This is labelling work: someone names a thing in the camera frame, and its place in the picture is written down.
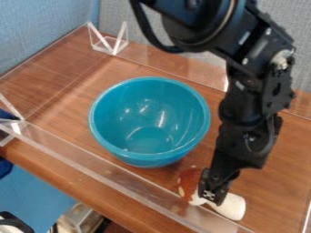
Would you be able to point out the clear acrylic front barrier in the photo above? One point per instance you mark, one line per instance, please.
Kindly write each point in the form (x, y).
(138, 202)

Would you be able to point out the brown and white toy mushroom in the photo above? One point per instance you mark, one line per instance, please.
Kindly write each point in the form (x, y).
(234, 205)

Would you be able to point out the clear acrylic corner bracket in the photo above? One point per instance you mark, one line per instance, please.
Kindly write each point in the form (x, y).
(104, 43)

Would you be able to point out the clear box under table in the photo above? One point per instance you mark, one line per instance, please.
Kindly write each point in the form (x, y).
(79, 219)

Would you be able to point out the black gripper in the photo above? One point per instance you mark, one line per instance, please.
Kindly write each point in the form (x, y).
(243, 147)

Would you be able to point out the blue ceramic bowl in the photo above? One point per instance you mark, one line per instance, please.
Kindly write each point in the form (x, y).
(150, 120)

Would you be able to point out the blue cloth object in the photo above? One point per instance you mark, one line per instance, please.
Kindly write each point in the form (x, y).
(6, 165)

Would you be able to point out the clear acrylic back barrier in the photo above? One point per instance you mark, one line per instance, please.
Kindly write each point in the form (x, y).
(156, 63)

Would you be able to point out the clear acrylic left bracket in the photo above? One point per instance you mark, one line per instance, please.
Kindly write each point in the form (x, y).
(12, 122)

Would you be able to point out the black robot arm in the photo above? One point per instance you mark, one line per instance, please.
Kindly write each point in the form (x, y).
(235, 31)

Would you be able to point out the clear acrylic barrier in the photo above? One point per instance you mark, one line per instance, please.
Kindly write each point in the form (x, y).
(156, 63)
(138, 202)

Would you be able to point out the black object bottom left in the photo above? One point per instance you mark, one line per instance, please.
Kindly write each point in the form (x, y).
(12, 225)

